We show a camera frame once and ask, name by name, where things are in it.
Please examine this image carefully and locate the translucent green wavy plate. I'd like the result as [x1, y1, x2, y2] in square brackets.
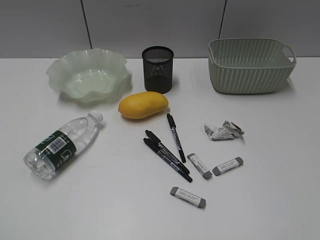
[46, 48, 131, 103]

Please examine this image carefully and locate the waste paper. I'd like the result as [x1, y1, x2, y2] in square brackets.
[203, 120, 245, 141]

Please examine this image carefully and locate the black mesh pen holder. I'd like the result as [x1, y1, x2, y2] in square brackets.
[141, 46, 174, 94]

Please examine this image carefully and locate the black marker pen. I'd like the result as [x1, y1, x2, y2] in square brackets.
[166, 113, 186, 163]
[145, 130, 190, 175]
[143, 138, 193, 183]

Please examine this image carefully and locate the grey white eraser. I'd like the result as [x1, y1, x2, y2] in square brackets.
[170, 186, 207, 209]
[212, 157, 244, 176]
[187, 153, 213, 180]

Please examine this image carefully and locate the clear water bottle green label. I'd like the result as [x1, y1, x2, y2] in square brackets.
[23, 110, 103, 181]

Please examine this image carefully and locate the light green plastic basket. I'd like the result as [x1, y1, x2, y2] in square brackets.
[208, 38, 297, 95]

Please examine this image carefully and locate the grey white eraser bottom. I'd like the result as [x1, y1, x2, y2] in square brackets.
[170, 186, 207, 209]

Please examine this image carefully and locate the yellow mango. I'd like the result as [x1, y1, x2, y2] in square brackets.
[118, 91, 169, 120]

